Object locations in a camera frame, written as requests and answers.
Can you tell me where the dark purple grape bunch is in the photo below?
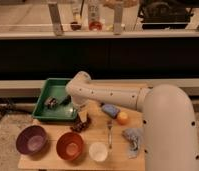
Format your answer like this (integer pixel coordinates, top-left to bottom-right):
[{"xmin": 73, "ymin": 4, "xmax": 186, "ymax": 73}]
[{"xmin": 70, "ymin": 119, "xmax": 91, "ymax": 133}]

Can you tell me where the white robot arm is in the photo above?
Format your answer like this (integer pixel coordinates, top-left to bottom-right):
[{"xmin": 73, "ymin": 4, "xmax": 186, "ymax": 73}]
[{"xmin": 66, "ymin": 71, "xmax": 199, "ymax": 171}]

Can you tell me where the small dark toy in tray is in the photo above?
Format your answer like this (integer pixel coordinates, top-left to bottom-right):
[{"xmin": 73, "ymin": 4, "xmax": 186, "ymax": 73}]
[{"xmin": 44, "ymin": 97, "xmax": 58, "ymax": 109}]

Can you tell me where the green plastic tray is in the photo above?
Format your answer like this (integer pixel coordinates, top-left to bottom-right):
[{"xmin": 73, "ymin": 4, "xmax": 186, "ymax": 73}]
[{"xmin": 32, "ymin": 78, "xmax": 77, "ymax": 122}]

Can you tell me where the dark green knife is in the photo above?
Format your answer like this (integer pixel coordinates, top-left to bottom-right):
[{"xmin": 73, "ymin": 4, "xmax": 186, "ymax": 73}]
[{"xmin": 59, "ymin": 95, "xmax": 71, "ymax": 105}]

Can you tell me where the blue sponge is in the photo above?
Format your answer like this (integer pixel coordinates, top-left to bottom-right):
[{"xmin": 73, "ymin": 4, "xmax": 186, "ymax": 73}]
[{"xmin": 101, "ymin": 104, "xmax": 120, "ymax": 118}]

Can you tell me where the orange-brown bowl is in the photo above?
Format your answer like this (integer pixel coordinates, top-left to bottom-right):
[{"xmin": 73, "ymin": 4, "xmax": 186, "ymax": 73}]
[{"xmin": 56, "ymin": 132, "xmax": 84, "ymax": 161}]

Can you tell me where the orange fruit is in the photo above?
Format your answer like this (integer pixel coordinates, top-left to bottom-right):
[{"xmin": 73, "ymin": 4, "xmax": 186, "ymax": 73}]
[{"xmin": 116, "ymin": 112, "xmax": 129, "ymax": 125}]

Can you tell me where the wooden board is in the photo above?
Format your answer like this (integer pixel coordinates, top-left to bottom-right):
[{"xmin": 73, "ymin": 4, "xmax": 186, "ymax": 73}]
[{"xmin": 18, "ymin": 101, "xmax": 145, "ymax": 171}]

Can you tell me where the white cup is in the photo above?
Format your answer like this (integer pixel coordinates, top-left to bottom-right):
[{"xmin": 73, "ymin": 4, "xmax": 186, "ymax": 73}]
[{"xmin": 89, "ymin": 142, "xmax": 108, "ymax": 162}]

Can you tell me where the blue-grey crumpled cloth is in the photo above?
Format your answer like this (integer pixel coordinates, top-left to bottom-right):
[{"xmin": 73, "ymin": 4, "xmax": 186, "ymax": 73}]
[{"xmin": 122, "ymin": 128, "xmax": 143, "ymax": 159}]

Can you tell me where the purple bowl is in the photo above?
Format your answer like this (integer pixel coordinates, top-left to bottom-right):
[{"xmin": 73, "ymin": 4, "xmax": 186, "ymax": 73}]
[{"xmin": 16, "ymin": 125, "xmax": 48, "ymax": 155}]

